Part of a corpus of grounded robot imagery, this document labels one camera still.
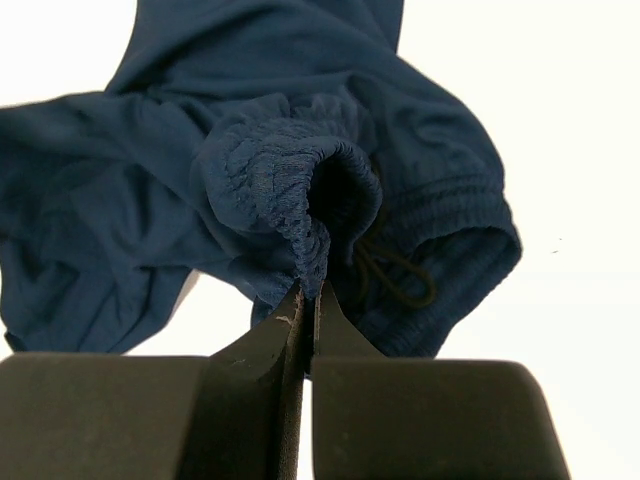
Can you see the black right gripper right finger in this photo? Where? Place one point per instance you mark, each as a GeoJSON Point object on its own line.
{"type": "Point", "coordinates": [377, 417]}

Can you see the navy blue shorts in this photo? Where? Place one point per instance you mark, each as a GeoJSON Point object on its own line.
{"type": "Point", "coordinates": [267, 144]}

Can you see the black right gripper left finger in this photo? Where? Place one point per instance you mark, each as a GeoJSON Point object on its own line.
{"type": "Point", "coordinates": [232, 415]}

